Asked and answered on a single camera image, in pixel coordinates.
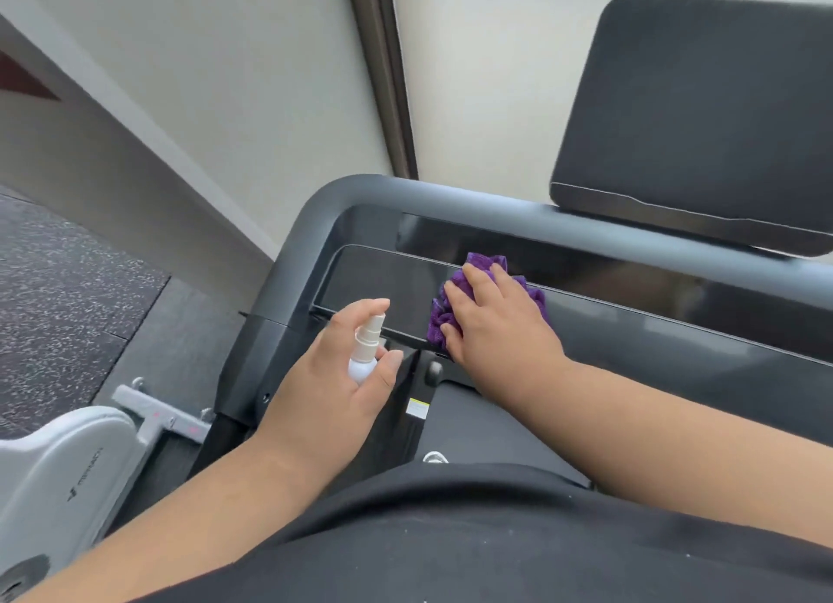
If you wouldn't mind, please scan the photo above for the person's right forearm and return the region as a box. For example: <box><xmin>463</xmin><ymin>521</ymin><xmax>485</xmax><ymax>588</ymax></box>
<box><xmin>510</xmin><ymin>361</ymin><xmax>833</xmax><ymax>548</ymax></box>

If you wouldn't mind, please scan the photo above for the person's right hand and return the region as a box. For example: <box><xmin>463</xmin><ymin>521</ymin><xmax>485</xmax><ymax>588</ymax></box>
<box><xmin>440</xmin><ymin>262</ymin><xmax>574</xmax><ymax>405</ymax></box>

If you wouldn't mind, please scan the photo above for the red bordered wall poster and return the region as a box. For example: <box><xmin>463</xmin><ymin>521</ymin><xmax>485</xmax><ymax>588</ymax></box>
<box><xmin>0</xmin><ymin>49</ymin><xmax>63</xmax><ymax>102</ymax></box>

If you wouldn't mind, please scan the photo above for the person's left forearm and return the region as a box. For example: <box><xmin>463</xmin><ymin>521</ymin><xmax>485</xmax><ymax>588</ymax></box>
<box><xmin>19</xmin><ymin>433</ymin><xmax>326</xmax><ymax>603</ymax></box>

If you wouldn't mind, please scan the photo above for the person's left hand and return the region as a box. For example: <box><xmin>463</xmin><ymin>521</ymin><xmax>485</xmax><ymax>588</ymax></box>
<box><xmin>250</xmin><ymin>298</ymin><xmax>406</xmax><ymax>487</ymax></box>

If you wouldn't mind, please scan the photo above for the white exercise bike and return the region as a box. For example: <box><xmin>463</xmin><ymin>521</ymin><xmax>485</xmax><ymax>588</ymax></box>
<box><xmin>0</xmin><ymin>377</ymin><xmax>214</xmax><ymax>597</ymax></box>

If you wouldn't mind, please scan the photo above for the purple microfibre cloth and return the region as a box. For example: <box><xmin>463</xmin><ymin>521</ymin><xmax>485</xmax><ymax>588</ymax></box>
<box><xmin>426</xmin><ymin>252</ymin><xmax>551</xmax><ymax>357</ymax></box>

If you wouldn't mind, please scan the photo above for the white spray bottle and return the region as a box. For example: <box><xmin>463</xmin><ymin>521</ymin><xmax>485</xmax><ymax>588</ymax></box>
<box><xmin>347</xmin><ymin>312</ymin><xmax>388</xmax><ymax>383</ymax></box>

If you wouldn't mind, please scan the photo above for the black shirt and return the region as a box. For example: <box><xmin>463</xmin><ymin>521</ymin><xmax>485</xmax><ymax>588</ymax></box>
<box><xmin>136</xmin><ymin>462</ymin><xmax>833</xmax><ymax>603</ymax></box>

